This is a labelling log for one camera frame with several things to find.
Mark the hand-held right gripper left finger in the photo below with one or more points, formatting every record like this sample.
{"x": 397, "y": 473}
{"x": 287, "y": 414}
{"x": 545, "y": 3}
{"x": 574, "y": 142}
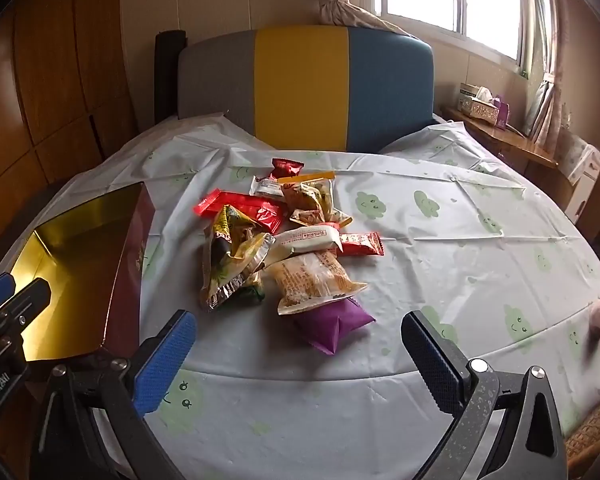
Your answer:
{"x": 165, "y": 360}

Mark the wooden wardrobe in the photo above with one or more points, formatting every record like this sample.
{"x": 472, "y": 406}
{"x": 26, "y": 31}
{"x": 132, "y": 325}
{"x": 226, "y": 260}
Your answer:
{"x": 55, "y": 60}

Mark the wooden side table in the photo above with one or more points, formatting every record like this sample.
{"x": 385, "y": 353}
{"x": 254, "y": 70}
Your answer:
{"x": 525, "y": 145}

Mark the wicker chair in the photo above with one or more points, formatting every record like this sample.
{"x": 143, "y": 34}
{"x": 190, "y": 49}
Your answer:
{"x": 595, "y": 430}

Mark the red patterned snack packet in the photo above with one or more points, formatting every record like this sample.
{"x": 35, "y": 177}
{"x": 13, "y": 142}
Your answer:
{"x": 362, "y": 245}

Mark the hanging beige curtain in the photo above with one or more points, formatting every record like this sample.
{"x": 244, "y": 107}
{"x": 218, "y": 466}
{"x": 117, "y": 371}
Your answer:
{"x": 550, "y": 110}

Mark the large plain red packet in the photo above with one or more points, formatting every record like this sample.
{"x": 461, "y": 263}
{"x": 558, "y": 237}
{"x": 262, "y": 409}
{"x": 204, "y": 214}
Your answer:
{"x": 260, "y": 212}

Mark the small white snack packet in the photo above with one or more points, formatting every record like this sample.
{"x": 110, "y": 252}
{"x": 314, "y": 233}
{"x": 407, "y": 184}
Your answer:
{"x": 266, "y": 187}

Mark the maroon and gold tin box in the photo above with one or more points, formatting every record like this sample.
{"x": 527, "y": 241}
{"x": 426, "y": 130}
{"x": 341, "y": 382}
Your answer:
{"x": 80, "y": 260}

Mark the grey yellow blue chair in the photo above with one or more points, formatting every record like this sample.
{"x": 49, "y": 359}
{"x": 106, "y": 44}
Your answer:
{"x": 300, "y": 85}

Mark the patterned tissue box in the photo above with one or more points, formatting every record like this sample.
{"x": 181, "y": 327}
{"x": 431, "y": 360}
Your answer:
{"x": 480, "y": 109}

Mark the clear white snack packet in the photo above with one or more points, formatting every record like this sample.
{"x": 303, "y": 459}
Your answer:
{"x": 310, "y": 280}

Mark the small purple box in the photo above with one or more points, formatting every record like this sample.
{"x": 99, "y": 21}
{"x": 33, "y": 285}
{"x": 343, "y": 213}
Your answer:
{"x": 503, "y": 110}

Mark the clear packet yellow edge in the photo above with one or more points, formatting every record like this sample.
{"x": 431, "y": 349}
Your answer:
{"x": 315, "y": 217}

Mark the purple snack packet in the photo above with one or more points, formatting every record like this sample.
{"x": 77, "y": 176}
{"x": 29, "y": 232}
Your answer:
{"x": 330, "y": 325}

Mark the yellow green crinkled packet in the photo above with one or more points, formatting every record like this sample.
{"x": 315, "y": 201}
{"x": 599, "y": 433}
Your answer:
{"x": 235, "y": 232}

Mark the long white snack packet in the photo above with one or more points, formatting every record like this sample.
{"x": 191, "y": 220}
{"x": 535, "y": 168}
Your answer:
{"x": 305, "y": 240}

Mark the small dark red packet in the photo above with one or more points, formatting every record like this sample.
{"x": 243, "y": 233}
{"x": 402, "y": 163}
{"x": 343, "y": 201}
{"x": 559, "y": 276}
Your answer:
{"x": 286, "y": 167}

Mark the white printed tablecloth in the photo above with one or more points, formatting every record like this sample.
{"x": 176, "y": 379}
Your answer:
{"x": 430, "y": 240}

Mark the yellow green foil snack bag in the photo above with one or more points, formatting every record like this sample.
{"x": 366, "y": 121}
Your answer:
{"x": 222, "y": 280}

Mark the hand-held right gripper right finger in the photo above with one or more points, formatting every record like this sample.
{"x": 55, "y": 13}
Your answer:
{"x": 432, "y": 360}

